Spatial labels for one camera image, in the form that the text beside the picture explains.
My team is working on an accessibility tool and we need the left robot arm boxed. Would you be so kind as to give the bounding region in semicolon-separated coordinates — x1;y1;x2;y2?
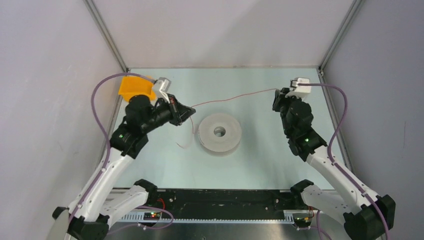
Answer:
52;94;196;240

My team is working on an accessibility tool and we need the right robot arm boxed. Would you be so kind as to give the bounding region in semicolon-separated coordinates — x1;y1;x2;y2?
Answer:
272;88;396;240

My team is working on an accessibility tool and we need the thin red wire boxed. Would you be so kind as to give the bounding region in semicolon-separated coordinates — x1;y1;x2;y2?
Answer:
176;88;278;149

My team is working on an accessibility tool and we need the purple camera cable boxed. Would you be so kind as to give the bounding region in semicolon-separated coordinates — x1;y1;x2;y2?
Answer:
299;82;390;240
67;72;157;226

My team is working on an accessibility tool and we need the right controller board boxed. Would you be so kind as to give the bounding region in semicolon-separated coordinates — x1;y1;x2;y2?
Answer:
293;217;312;231

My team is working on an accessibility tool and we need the left controller board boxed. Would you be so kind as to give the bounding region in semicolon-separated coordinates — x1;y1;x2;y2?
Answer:
143;211;162;221

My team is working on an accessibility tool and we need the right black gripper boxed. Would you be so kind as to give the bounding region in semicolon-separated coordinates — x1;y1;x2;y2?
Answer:
272;87;304;136

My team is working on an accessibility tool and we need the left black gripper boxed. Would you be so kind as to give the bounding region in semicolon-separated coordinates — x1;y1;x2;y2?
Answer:
142;93;196;133

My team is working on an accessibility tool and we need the aluminium frame rail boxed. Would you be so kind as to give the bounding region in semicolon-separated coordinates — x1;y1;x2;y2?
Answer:
109;188;375;224

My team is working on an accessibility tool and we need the orange plastic bin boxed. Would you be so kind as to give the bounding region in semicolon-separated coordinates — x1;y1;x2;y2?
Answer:
118;76;157;102

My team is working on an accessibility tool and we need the controller board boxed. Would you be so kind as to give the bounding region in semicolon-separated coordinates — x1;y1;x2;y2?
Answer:
293;217;312;231
143;211;162;221

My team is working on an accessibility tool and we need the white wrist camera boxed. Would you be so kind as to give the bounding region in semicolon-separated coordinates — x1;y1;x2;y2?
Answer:
285;77;312;99
152;77;171;104

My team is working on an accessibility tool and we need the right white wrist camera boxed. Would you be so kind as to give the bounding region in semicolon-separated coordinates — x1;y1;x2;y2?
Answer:
285;77;312;99

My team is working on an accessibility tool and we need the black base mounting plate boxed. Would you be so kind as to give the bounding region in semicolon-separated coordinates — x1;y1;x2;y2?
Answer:
156;188;304;221

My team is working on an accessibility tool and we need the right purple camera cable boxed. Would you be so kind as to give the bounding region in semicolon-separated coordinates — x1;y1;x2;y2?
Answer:
299;82;390;240

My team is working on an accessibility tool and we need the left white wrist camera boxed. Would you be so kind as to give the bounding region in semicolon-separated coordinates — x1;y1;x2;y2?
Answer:
152;77;171;104

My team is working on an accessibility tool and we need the white perforated cable spool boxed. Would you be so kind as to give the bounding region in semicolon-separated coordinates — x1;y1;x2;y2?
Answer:
197;113;242;157

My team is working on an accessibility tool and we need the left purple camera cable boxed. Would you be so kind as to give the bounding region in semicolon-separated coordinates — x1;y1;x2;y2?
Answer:
67;72;157;226

